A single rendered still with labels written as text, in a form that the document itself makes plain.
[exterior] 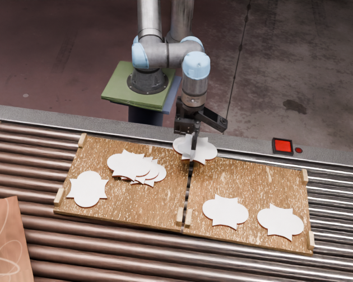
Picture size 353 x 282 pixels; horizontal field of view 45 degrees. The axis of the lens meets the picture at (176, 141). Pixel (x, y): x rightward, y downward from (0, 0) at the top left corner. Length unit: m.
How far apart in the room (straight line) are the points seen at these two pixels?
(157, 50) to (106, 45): 2.62
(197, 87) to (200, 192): 0.41
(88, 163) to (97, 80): 1.98
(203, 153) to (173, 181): 0.15
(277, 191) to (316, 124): 1.92
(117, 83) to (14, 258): 1.00
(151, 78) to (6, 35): 2.40
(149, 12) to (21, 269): 0.82
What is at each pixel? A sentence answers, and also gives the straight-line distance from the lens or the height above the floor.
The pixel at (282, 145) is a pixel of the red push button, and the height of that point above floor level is 0.93.
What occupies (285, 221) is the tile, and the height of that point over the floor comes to 0.95.
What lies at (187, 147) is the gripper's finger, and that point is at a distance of 1.37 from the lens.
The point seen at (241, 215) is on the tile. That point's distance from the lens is 1.43.
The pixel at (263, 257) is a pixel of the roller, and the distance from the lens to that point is 1.41.
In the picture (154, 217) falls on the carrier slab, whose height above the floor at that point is 0.94.
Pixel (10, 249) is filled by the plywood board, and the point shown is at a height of 1.04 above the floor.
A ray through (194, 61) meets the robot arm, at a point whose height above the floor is 1.41.
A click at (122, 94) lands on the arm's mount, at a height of 0.89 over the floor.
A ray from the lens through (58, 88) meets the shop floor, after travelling 3.40.
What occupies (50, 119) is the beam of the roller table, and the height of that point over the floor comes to 0.92.
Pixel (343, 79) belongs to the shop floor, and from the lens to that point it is 4.03.
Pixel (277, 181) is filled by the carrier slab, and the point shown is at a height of 0.94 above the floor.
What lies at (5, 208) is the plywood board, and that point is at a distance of 1.32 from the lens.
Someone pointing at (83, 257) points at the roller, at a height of 0.92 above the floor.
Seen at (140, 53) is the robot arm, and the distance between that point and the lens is 1.28.
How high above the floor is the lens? 2.07
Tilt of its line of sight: 44 degrees down
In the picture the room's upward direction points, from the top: 8 degrees clockwise
